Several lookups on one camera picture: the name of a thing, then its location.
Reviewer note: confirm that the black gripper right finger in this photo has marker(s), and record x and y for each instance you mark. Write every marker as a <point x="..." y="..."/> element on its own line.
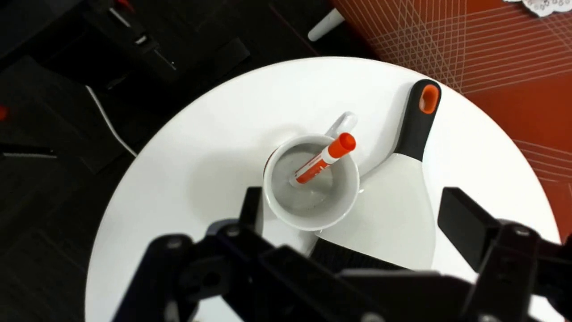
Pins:
<point x="519" y="268"/>

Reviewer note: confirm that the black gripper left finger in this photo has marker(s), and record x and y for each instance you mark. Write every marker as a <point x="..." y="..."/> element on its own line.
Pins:
<point x="238" y="273"/>

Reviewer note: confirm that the orange white marker pen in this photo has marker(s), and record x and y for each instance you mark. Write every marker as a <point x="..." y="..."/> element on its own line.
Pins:
<point x="326" y="155"/>

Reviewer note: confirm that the red and white mug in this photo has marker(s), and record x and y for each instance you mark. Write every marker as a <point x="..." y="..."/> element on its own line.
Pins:
<point x="310" y="202"/>

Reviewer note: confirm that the orange striped sofa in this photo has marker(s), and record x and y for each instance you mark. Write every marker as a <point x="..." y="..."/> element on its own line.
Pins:
<point x="507" y="71"/>

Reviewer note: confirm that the chrome table base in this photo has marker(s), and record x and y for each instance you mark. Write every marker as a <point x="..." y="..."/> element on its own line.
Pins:
<point x="28" y="154"/>

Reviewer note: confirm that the black floor stand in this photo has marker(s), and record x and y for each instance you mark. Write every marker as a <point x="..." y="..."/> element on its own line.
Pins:
<point x="162" y="41"/>

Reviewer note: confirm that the crumpled white paper wrapper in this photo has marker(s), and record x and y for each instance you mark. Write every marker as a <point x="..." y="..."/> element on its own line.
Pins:
<point x="542" y="5"/>

